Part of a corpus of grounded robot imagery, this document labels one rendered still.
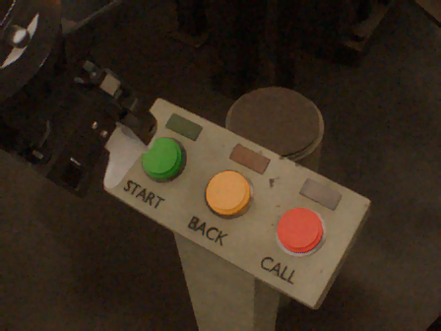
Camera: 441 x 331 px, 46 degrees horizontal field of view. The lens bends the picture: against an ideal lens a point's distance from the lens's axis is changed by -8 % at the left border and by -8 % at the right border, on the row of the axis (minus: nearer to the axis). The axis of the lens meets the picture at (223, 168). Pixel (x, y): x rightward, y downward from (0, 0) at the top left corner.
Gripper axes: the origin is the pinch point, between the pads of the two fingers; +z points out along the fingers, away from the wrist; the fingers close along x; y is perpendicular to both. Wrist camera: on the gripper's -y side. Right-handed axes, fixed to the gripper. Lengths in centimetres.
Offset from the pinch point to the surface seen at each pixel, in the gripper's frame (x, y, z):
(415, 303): 32, -6, 73
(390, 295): 26, -5, 73
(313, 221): 15.6, -1.1, 5.8
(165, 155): 0.2, -0.3, 5.7
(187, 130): 0.4, -3.6, 6.6
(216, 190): 6.4, 0.4, 5.8
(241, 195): 8.7, -0.2, 5.8
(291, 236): 14.5, 1.0, 5.8
